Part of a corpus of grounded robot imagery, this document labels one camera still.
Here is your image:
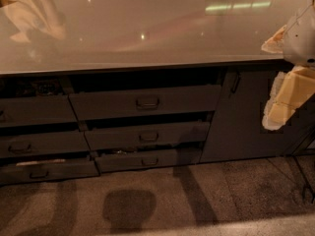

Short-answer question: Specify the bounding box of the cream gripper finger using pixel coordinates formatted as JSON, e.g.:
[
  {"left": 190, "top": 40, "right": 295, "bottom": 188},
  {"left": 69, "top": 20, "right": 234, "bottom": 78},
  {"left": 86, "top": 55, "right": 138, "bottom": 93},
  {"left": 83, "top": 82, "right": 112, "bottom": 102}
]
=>
[
  {"left": 262, "top": 66, "right": 315, "bottom": 131},
  {"left": 261, "top": 26, "right": 286, "bottom": 54}
]

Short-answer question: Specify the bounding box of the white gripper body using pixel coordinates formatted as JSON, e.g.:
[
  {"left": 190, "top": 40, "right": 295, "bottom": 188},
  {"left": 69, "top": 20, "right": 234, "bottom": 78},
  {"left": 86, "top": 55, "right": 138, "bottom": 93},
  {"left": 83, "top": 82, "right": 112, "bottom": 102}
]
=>
[{"left": 283, "top": 0, "right": 315, "bottom": 67}]

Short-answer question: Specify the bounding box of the dark drawer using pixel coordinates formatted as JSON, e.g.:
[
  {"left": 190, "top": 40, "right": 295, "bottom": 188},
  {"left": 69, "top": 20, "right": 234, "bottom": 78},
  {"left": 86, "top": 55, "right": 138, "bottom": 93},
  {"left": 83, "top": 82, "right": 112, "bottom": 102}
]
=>
[
  {"left": 95, "top": 147, "right": 202, "bottom": 173},
  {"left": 0, "top": 158, "right": 98, "bottom": 185},
  {"left": 0, "top": 131, "right": 89, "bottom": 158},
  {"left": 0, "top": 95, "right": 76, "bottom": 128},
  {"left": 69, "top": 85, "right": 221, "bottom": 120},
  {"left": 85, "top": 122, "right": 210, "bottom": 150}
]

